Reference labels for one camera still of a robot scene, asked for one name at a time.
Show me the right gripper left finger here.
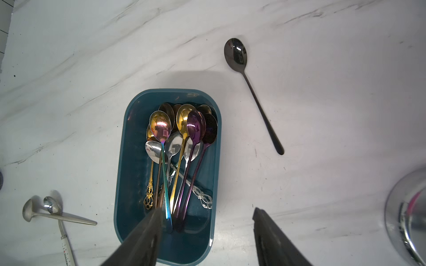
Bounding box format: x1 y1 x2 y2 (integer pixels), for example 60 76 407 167
103 209 163 266

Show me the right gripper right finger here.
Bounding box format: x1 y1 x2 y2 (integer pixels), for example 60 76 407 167
252 208 312 266

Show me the gold ornate-handle spoon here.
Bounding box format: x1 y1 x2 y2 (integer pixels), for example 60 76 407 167
143 125 155 210

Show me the teal storage box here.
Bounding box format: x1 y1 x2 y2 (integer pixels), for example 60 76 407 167
113 88 223 266

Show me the silver ornate spoon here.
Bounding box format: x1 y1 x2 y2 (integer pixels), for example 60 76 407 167
164 132 214 210

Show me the silver ladle spoon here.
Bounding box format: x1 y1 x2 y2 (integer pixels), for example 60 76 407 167
22 199 97 226

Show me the gold slim spoon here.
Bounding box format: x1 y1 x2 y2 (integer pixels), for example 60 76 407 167
169 104 197 213

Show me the black spoon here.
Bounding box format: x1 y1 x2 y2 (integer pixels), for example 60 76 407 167
224 38 285 155

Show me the plain silver spoon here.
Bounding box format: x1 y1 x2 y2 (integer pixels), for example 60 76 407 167
145 140 165 164

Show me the rose gold spoon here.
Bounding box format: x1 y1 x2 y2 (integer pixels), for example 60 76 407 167
173 104 181 115
158 102 176 133

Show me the rainbow ornate-handle spoon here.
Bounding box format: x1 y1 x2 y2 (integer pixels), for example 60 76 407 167
197 104 213 115

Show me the chrome wire cup rack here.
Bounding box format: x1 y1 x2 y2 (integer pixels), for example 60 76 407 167
385 167 426 266

